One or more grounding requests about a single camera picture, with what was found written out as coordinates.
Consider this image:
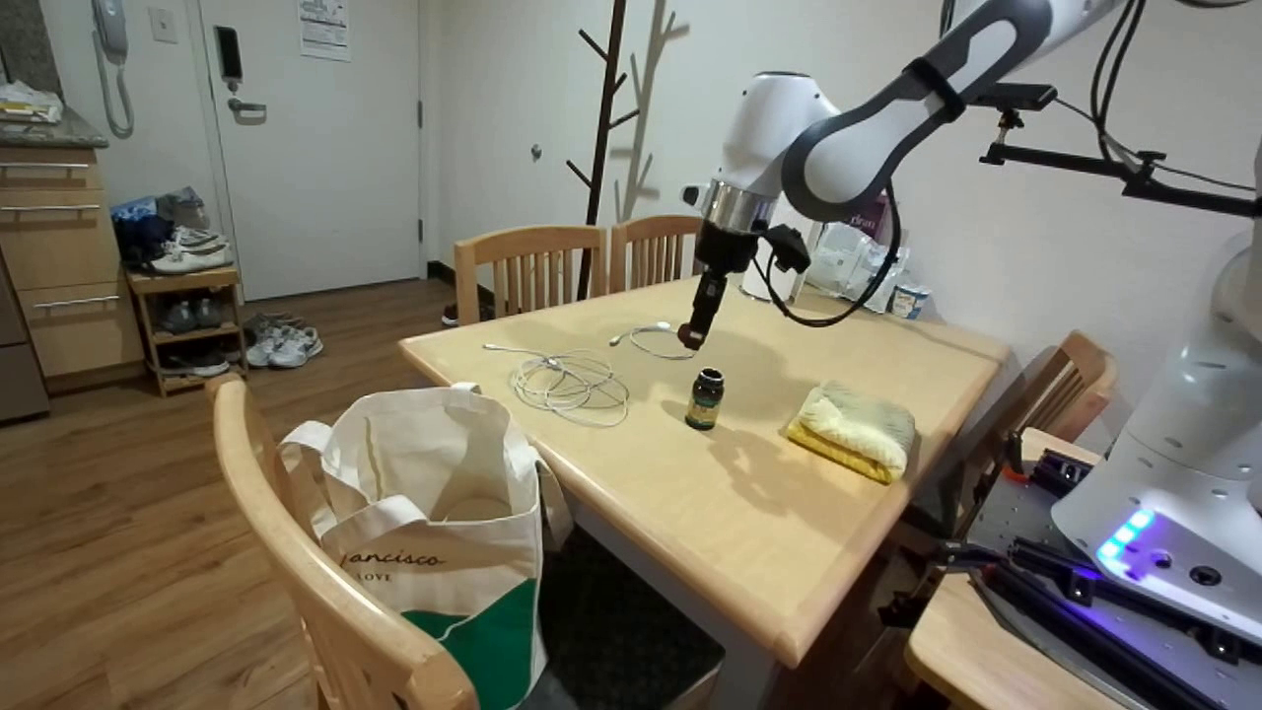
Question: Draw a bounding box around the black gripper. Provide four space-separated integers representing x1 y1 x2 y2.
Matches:
673 217 761 355

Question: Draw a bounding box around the small dark glass bottle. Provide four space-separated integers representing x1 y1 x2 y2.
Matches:
682 367 730 433

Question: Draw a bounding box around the wooden slatted chair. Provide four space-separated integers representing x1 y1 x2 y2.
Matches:
602 214 707 297
448 222 614 328

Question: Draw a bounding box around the clear plastic bag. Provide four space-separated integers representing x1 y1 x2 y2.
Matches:
799 214 928 324

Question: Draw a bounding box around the yellow folded cloth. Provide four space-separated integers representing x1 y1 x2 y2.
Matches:
781 379 923 489

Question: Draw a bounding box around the light wooden coat rack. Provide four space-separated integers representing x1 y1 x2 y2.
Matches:
610 0 696 224

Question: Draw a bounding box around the dark brown coat rack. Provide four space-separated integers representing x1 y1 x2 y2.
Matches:
564 0 648 268

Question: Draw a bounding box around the white and green tote bag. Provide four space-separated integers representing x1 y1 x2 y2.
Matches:
276 379 576 710

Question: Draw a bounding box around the wooden chair beside robot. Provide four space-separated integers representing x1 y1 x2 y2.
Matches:
902 328 1119 558

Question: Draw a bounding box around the white door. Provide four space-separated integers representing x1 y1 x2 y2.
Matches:
192 0 427 303

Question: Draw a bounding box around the white grey sneakers pair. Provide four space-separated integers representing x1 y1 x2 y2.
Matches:
239 312 328 375

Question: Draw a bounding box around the small wooden side table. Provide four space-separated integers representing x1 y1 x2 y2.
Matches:
902 567 1128 710

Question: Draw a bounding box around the wooden chair with curved backrest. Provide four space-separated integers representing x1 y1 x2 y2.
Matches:
209 375 485 710

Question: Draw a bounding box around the paper sheet on door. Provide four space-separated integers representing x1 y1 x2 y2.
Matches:
296 0 356 62

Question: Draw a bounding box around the wooden shoe rack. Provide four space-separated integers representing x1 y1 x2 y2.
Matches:
126 260 249 399

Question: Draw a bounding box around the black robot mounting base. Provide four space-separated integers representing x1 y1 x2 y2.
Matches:
902 525 1262 710

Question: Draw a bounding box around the dark bag on rack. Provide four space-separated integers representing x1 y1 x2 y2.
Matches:
111 186 214 278

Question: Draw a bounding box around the wooden drawer cabinet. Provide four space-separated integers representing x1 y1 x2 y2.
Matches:
0 122 149 393

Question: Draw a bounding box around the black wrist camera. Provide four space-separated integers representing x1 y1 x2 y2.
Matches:
756 222 818 278

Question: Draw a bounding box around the white tangled cable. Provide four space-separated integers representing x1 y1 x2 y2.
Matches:
477 341 639 433

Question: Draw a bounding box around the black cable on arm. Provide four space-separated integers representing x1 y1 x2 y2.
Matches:
751 180 906 331

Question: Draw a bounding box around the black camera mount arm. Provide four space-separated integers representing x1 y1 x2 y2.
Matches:
976 79 1262 222

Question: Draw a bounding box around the black door lock handle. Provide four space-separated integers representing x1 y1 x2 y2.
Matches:
214 22 272 132

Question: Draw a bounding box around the white wall intercom phone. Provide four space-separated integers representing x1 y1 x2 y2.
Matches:
87 0 141 143

